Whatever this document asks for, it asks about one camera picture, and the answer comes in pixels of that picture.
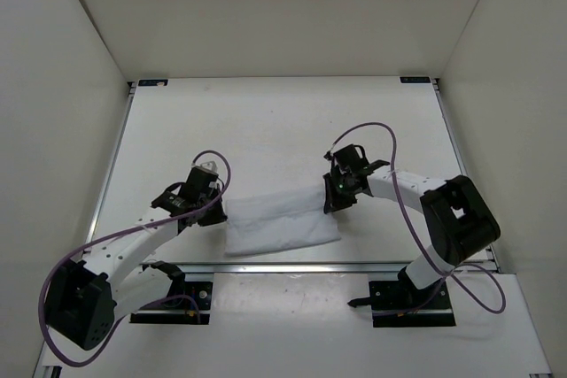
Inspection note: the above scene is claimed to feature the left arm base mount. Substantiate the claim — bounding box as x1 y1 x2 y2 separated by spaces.
129 281 214 326

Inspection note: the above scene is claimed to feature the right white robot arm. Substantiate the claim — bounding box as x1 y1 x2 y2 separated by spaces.
323 144 501 310

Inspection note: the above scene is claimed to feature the right blue label sticker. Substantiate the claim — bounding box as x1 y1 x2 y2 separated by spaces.
400 76 431 84

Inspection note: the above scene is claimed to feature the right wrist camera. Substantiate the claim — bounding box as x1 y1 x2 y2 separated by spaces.
323 150 337 162

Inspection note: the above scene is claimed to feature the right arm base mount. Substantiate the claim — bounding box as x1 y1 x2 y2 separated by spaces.
347 281 456 328

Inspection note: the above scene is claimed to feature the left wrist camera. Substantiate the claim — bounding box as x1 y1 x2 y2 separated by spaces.
193 160 219 174

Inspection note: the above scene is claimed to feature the blue label sticker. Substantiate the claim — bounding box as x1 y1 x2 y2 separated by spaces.
137 79 168 87
400 76 431 84

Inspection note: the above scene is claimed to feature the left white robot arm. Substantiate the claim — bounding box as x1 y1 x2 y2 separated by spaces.
39 161 227 351

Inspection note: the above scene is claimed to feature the white skirt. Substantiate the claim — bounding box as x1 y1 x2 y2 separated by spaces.
225 186 341 257

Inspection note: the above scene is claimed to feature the aluminium rail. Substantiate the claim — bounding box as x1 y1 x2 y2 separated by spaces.
136 258 408 276

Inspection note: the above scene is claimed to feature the left blue label sticker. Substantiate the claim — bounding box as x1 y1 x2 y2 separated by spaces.
137 79 168 87

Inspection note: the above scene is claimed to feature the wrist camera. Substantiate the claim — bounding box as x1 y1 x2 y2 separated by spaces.
193 160 219 174
323 150 337 162

